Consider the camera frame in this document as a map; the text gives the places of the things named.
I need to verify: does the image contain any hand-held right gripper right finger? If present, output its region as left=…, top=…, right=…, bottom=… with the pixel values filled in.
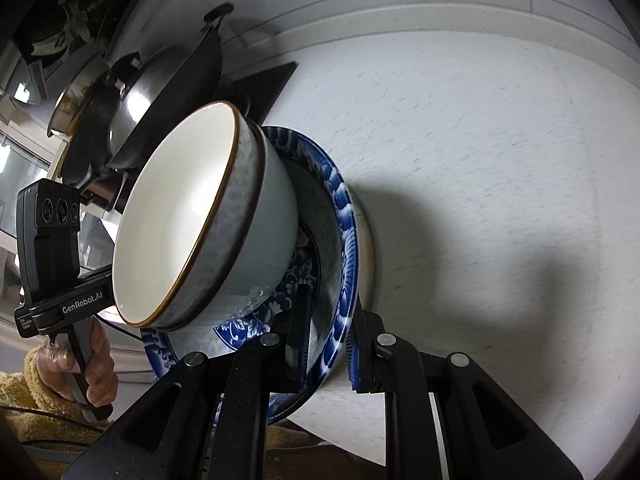
left=346, top=307, right=586, bottom=480

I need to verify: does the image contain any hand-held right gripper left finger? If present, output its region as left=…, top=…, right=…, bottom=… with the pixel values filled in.
left=60, top=284, right=313, bottom=480

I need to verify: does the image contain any large blue floral bowl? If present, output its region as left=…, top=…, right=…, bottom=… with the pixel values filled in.
left=140, top=125, right=360, bottom=426

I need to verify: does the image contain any yellow bear print plate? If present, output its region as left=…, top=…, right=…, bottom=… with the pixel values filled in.
left=350, top=195, right=382, bottom=321

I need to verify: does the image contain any person's left forearm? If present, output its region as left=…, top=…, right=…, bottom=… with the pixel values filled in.
left=0, top=346, right=118, bottom=461

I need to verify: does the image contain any person's left hand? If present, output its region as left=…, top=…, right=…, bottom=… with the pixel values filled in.
left=39, top=320, right=120, bottom=408

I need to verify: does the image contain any person's yellow fuzzy garment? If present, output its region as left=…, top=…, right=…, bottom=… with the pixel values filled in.
left=265, top=422, right=331, bottom=453

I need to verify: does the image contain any steel mixing bowl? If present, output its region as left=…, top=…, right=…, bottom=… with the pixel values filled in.
left=48, top=57, right=111, bottom=136

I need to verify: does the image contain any steel wok lid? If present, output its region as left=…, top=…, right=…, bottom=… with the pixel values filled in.
left=106, top=52, right=211, bottom=166

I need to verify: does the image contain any black wok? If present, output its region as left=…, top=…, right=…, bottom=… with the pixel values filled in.
left=107, top=2, right=236, bottom=181

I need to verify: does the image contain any black gas stove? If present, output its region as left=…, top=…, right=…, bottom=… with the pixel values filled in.
left=112, top=62, right=298, bottom=216

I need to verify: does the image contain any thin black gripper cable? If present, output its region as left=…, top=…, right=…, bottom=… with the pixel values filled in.
left=0, top=312, right=151, bottom=431

